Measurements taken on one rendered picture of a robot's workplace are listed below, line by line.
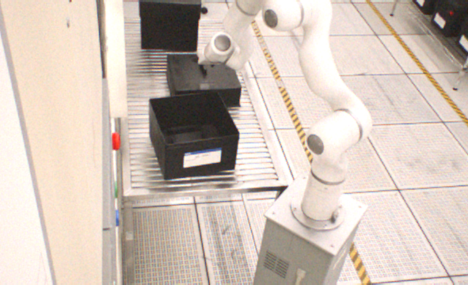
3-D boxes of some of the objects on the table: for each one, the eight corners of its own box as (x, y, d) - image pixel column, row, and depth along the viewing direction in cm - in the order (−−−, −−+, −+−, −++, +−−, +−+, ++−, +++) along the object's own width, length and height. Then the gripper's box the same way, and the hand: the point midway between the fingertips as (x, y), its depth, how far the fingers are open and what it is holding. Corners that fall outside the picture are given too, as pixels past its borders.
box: (199, 52, 260) (201, 4, 244) (139, 50, 256) (138, 1, 240) (195, 24, 282) (198, -22, 266) (141, 21, 278) (139, -25, 262)
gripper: (193, 63, 202) (187, 73, 220) (236, 62, 206) (226, 72, 224) (192, 43, 202) (185, 55, 220) (234, 43, 206) (225, 55, 224)
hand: (207, 62), depth 220 cm, fingers open, 4 cm apart
